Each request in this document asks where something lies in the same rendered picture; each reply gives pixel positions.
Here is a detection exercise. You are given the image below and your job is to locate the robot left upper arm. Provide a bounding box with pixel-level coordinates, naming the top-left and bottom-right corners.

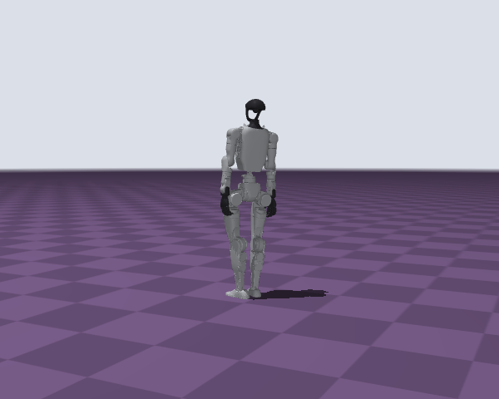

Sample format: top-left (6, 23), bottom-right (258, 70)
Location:
top-left (226, 128), bottom-right (243, 167)

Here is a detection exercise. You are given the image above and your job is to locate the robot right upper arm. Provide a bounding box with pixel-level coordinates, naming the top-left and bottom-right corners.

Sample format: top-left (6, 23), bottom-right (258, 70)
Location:
top-left (264, 131), bottom-right (279, 170)

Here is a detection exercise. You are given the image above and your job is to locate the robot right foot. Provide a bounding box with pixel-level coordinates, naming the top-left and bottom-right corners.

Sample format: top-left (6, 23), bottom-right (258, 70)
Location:
top-left (248, 288), bottom-right (261, 298)

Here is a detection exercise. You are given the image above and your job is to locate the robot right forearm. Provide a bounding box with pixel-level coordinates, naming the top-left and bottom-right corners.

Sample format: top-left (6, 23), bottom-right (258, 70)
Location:
top-left (266, 162), bottom-right (276, 196)

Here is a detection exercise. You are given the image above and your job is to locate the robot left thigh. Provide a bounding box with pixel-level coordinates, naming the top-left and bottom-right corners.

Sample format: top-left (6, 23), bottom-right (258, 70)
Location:
top-left (224, 189), bottom-right (248, 252)

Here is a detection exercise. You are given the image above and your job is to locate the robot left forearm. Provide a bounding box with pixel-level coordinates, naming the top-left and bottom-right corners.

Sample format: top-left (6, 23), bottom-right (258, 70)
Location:
top-left (220, 156), bottom-right (232, 194)

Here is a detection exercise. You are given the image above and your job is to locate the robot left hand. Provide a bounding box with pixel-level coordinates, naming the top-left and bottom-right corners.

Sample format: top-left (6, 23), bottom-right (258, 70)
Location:
top-left (220, 186), bottom-right (233, 216)

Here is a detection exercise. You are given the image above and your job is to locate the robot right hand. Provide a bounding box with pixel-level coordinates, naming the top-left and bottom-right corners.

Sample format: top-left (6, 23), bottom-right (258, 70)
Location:
top-left (264, 189), bottom-right (276, 217)

